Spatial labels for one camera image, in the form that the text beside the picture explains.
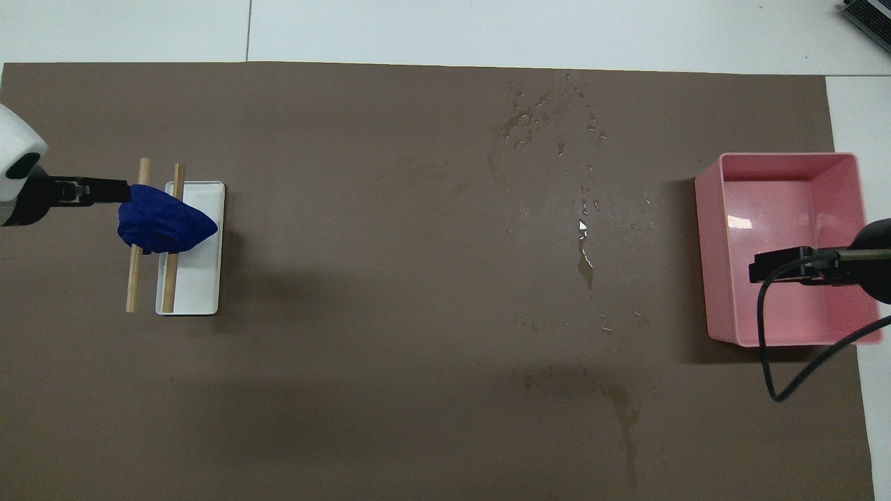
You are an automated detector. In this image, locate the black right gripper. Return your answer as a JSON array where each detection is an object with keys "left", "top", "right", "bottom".
[{"left": 748, "top": 218, "right": 891, "bottom": 305}]

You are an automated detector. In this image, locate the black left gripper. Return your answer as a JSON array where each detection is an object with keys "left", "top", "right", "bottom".
[{"left": 0, "top": 167, "right": 133, "bottom": 228}]

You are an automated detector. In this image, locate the blue towel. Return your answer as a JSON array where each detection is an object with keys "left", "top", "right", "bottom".
[{"left": 117, "top": 182, "right": 219, "bottom": 255}]

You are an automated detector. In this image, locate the white towel rack base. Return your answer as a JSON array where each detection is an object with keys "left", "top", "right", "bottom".
[{"left": 155, "top": 181, "right": 226, "bottom": 317}]

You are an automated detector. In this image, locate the spilled water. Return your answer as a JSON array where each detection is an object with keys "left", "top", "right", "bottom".
[{"left": 498, "top": 70, "right": 655, "bottom": 335}]

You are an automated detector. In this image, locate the pink plastic bin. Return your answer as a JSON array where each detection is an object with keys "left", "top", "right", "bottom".
[{"left": 695, "top": 152, "right": 883, "bottom": 347}]

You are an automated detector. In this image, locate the wooden rack rod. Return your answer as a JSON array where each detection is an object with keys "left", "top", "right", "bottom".
[
  {"left": 161, "top": 164, "right": 187, "bottom": 314},
  {"left": 125, "top": 158, "right": 152, "bottom": 313}
]

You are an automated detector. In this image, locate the grey ribbed device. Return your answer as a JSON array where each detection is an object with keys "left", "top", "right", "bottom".
[{"left": 837, "top": 0, "right": 891, "bottom": 53}]

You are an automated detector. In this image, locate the brown table mat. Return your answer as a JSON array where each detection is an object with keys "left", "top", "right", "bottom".
[{"left": 0, "top": 61, "right": 876, "bottom": 501}]

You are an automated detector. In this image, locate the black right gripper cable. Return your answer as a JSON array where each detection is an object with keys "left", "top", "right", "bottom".
[{"left": 757, "top": 249, "right": 891, "bottom": 403}]

